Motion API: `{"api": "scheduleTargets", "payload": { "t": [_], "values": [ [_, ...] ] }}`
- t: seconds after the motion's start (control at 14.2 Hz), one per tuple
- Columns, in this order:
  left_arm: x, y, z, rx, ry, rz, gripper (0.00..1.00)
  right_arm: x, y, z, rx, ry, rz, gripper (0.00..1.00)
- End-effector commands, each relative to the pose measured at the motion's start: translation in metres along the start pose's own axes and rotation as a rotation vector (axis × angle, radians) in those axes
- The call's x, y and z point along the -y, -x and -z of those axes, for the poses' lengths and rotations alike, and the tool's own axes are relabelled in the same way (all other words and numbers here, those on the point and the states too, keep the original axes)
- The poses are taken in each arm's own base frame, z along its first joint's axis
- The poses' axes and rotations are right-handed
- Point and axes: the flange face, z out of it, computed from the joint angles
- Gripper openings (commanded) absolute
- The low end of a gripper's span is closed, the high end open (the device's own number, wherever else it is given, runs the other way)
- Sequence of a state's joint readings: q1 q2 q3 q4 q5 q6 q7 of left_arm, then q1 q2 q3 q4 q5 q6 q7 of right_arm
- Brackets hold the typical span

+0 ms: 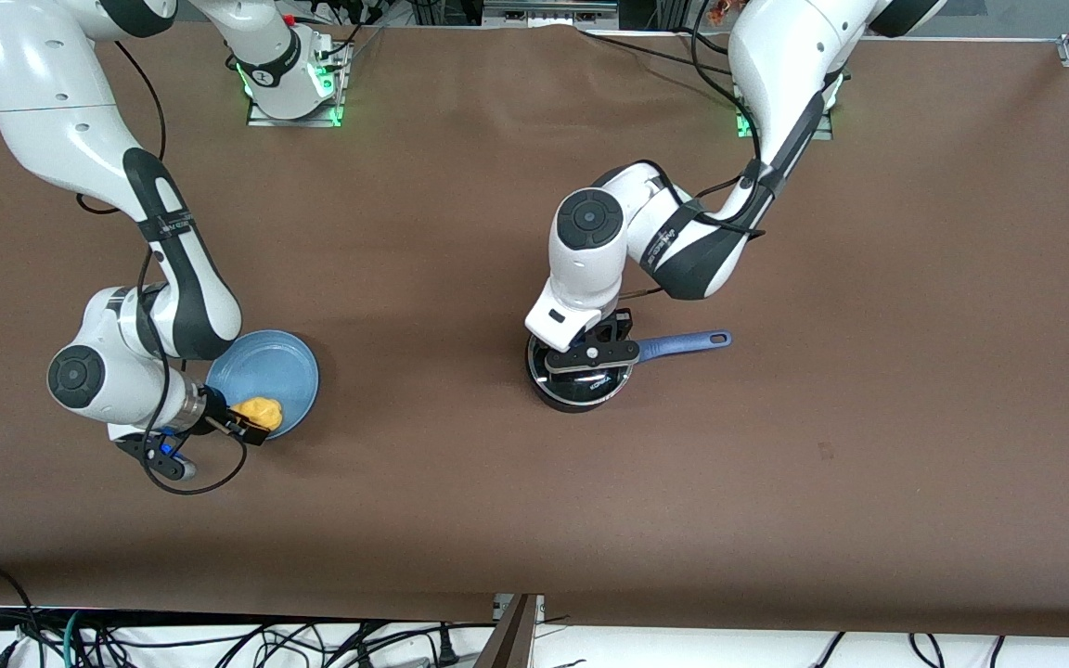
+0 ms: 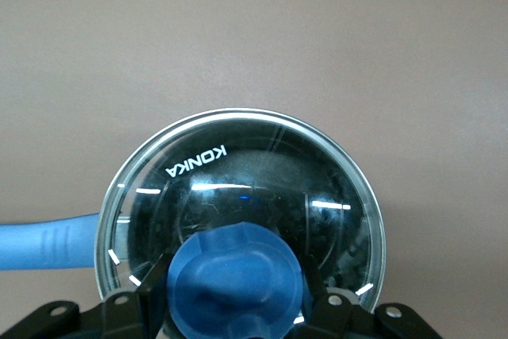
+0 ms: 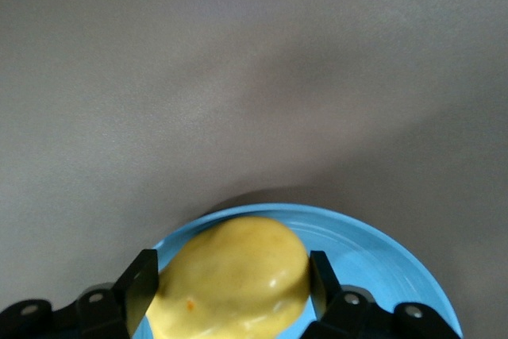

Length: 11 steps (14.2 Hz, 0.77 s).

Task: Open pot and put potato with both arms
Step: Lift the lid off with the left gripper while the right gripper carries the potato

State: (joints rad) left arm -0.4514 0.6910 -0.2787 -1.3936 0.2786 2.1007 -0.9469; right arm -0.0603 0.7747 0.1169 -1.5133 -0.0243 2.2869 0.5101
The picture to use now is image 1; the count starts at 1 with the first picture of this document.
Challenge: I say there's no black base cable bundle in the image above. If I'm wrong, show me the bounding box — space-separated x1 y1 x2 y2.
291 0 387 66

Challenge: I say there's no brown table cloth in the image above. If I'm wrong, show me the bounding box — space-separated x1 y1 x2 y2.
0 23 1069 639

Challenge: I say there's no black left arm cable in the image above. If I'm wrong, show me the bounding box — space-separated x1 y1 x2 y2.
689 0 781 235

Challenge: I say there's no grey power strip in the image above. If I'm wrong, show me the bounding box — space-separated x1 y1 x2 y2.
483 0 620 30

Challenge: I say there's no brown beam with bracket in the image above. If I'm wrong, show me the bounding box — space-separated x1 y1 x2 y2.
473 594 546 668

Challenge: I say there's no pot with blue handle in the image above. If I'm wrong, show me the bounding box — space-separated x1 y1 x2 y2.
525 330 733 414

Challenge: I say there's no black floor cable with plug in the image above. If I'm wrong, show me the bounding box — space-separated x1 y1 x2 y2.
312 620 461 668

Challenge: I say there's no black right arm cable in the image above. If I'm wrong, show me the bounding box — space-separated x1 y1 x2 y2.
75 37 250 496

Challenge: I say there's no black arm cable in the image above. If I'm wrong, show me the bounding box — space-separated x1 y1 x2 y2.
75 37 250 496
689 0 781 235

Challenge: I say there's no black cable on cloth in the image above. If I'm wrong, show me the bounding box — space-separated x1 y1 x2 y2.
579 30 738 77

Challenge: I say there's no yellow potato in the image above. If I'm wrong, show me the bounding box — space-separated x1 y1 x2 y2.
230 397 286 433

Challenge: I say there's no glass lid with blue knob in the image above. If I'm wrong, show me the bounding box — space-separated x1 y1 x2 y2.
529 338 636 407

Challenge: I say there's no blue plate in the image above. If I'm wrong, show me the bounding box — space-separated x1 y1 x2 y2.
206 330 321 441

